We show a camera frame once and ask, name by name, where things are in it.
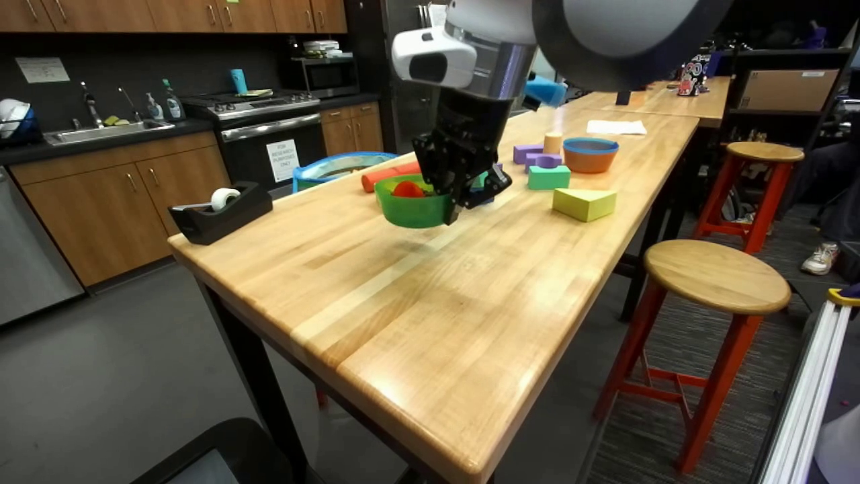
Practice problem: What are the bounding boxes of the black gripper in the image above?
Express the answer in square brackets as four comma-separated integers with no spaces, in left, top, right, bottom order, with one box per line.
[412,90,517,227]

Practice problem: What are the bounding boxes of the green plastic bowl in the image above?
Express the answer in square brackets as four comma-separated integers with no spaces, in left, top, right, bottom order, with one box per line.
[373,175,454,231]

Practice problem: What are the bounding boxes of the small purple foam block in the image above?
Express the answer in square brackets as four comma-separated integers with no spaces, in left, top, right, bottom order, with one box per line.
[512,144,547,167]
[522,152,565,173]

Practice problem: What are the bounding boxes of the small green foam block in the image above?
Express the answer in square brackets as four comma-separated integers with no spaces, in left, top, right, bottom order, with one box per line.
[524,164,573,195]

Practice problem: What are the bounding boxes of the yellow wedge foam block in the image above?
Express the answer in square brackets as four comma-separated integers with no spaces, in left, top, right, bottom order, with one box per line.
[552,185,619,227]

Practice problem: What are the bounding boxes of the orange plastic bowl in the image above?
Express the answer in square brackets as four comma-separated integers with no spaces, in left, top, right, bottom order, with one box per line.
[563,144,620,179]

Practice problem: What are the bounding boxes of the wooden cabinet beside stove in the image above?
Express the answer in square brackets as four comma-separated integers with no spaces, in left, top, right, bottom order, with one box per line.
[317,99,387,159]

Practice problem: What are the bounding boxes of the dark steel refrigerator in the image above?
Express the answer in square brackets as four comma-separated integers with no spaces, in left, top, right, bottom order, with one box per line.
[345,0,453,157]

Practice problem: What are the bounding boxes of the long wooden table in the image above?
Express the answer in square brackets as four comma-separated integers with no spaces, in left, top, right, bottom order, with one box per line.
[166,99,702,484]

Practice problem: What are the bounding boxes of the white paper sheet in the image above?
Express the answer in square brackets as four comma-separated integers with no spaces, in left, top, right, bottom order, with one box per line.
[584,120,649,138]

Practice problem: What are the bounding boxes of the steel microwave oven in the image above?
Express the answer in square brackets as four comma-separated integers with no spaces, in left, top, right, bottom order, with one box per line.
[287,54,360,99]

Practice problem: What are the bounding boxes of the white paper on oven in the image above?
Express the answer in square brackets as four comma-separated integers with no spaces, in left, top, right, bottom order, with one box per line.
[263,138,303,185]

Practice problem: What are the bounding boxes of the stacked white plates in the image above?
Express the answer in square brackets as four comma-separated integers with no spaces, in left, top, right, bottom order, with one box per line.
[301,38,345,60]

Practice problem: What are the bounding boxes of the steel stove with oven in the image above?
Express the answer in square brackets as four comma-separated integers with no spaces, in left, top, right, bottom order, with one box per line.
[208,90,332,198]

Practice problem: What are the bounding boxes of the small colourful figure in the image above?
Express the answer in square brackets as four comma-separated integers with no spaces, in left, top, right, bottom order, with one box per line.
[678,54,711,98]

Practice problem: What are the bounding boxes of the white tape roll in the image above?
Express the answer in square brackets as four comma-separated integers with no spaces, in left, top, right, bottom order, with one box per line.
[208,185,243,216]

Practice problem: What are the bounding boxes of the black tape dispenser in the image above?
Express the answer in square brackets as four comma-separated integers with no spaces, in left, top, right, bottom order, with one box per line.
[166,183,274,249]

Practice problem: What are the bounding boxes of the wooden stool red legs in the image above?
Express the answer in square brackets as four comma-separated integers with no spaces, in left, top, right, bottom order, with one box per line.
[696,136,809,255]
[594,238,795,480]

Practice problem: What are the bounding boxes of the brown cardboard board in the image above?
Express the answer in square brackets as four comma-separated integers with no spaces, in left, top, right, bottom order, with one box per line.
[737,64,845,114]

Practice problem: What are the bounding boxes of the white sneaker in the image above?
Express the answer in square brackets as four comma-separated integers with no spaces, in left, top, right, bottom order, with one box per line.
[802,239,845,277]

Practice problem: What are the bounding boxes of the wooden cabinet under sink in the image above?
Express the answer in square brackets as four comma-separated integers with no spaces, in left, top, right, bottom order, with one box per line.
[8,132,235,292]

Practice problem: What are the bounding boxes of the wooden upper cabinets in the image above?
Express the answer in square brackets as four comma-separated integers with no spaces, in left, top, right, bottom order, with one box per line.
[0,0,350,38]

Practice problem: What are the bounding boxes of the steel kitchen sink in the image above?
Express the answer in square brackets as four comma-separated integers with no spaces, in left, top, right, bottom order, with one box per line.
[40,83,177,152]

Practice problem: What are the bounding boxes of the steel dishwasher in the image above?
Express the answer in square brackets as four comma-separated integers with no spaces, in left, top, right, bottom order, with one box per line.
[0,167,90,332]

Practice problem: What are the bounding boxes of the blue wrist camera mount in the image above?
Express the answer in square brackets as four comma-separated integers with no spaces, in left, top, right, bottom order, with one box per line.
[522,79,571,109]

